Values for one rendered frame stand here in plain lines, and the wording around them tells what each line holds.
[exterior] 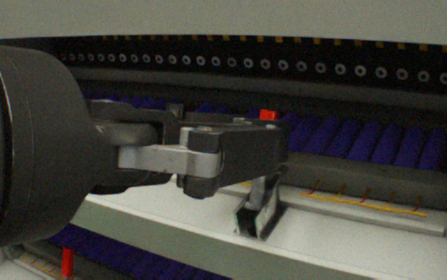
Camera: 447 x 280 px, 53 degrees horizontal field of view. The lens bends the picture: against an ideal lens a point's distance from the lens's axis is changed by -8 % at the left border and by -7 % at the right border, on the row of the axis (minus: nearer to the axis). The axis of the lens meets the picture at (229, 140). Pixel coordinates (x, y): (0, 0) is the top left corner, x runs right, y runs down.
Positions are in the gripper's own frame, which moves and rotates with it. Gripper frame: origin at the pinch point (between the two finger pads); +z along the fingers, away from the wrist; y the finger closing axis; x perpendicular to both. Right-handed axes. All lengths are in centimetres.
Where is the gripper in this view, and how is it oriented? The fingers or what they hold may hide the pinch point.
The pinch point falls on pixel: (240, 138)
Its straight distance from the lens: 32.4
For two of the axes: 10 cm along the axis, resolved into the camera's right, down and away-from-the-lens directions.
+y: 8.5, 1.3, -5.1
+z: 5.2, -0.2, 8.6
